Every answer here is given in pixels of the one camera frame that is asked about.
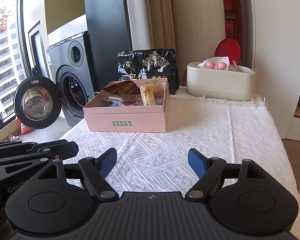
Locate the orange round pastry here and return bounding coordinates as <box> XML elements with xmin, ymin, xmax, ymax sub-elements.
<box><xmin>151</xmin><ymin>81</ymin><xmax>165</xmax><ymax>98</ymax></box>

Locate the white woven tablecloth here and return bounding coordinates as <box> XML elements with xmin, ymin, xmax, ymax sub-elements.
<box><xmin>57</xmin><ymin>89</ymin><xmax>300</xmax><ymax>239</ymax></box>

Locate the pink bow clip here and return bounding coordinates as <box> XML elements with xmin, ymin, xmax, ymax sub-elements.
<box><xmin>206</xmin><ymin>61</ymin><xmax>227</xmax><ymax>70</ymax></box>

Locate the brown spiral lollipop packet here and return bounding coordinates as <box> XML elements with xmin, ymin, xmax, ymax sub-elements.
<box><xmin>104</xmin><ymin>94</ymin><xmax>143</xmax><ymax>106</ymax></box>

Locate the cream tissue box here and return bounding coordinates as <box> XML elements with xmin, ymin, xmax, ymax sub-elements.
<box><xmin>186</xmin><ymin>62</ymin><xmax>255</xmax><ymax>101</ymax></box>

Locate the black plum snack bag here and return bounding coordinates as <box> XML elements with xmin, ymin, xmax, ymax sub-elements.
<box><xmin>117</xmin><ymin>49</ymin><xmax>179</xmax><ymax>95</ymax></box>

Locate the red round chair back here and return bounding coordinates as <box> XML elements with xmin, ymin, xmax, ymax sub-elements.
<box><xmin>215</xmin><ymin>38</ymin><xmax>241</xmax><ymax>64</ymax></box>

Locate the grey washing machine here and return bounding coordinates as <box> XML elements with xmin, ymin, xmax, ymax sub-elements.
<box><xmin>46</xmin><ymin>31</ymin><xmax>95</xmax><ymax>127</ymax></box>

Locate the blue snack packet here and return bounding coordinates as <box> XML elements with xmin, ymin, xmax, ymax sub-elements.
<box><xmin>109</xmin><ymin>102</ymin><xmax>121</xmax><ymax>107</ymax></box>

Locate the yellow noodle snack packet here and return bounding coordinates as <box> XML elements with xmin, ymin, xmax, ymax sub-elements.
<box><xmin>139</xmin><ymin>84</ymin><xmax>155</xmax><ymax>106</ymax></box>

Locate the red snack packet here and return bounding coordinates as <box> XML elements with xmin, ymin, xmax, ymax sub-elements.
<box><xmin>102</xmin><ymin>80</ymin><xmax>139</xmax><ymax>95</ymax></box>

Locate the pink cardboard box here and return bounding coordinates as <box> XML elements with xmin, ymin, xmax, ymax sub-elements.
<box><xmin>83</xmin><ymin>78</ymin><xmax>169</xmax><ymax>132</ymax></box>

